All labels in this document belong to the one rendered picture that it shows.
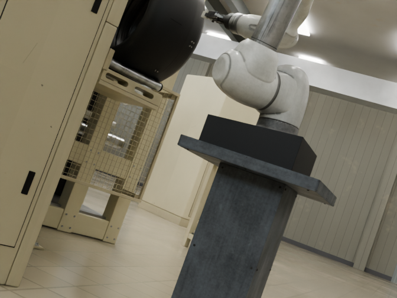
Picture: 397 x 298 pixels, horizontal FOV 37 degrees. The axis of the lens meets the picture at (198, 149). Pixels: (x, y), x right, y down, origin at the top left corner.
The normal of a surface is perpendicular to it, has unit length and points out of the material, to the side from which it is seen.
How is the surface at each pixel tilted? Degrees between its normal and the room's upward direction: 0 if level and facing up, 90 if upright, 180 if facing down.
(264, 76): 100
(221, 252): 90
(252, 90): 115
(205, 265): 90
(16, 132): 90
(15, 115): 90
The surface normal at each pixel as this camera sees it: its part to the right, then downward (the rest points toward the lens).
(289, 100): 0.44, 0.12
